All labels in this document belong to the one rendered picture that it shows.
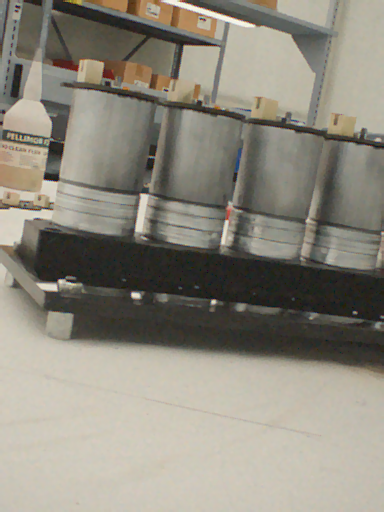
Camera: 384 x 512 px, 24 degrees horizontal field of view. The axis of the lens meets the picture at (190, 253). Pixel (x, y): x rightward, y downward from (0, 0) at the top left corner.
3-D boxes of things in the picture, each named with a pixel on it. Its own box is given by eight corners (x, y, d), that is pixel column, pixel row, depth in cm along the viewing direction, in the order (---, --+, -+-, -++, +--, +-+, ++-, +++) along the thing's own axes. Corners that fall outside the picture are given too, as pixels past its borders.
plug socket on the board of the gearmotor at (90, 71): (109, 88, 25) (113, 64, 25) (80, 82, 25) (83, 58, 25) (101, 88, 26) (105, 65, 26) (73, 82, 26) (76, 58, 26)
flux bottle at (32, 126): (0, 187, 62) (22, 42, 61) (-12, 181, 65) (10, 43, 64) (47, 194, 63) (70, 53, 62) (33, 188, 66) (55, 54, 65)
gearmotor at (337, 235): (383, 303, 29) (416, 146, 28) (317, 295, 28) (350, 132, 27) (343, 287, 31) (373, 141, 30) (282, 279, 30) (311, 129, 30)
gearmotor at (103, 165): (139, 273, 26) (171, 95, 25) (56, 262, 25) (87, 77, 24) (115, 258, 28) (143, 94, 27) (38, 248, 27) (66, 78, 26)
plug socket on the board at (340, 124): (359, 139, 28) (364, 118, 28) (336, 134, 28) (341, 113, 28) (346, 138, 29) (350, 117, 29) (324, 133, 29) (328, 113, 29)
